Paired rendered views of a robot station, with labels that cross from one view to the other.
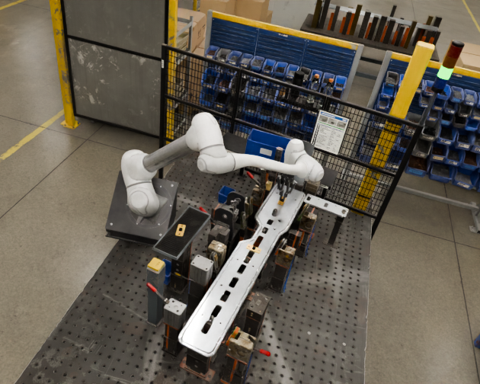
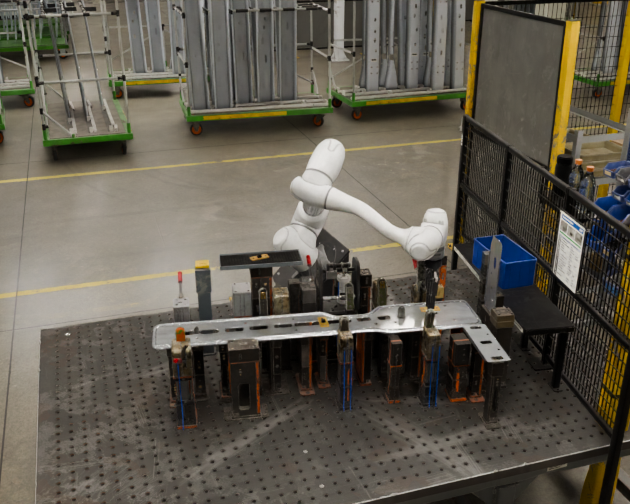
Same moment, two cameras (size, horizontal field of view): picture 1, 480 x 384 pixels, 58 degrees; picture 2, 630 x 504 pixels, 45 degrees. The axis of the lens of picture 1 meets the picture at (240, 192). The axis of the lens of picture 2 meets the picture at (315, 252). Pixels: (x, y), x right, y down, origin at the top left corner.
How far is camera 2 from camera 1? 265 cm
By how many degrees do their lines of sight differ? 55
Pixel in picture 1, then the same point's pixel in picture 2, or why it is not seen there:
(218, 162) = (304, 186)
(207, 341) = (168, 339)
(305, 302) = (351, 434)
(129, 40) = (520, 138)
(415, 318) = not seen: outside the picture
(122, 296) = not seen: hidden behind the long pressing
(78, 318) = (168, 318)
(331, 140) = (569, 266)
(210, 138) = (313, 161)
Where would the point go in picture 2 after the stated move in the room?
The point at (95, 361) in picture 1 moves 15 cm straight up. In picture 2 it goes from (135, 344) to (132, 317)
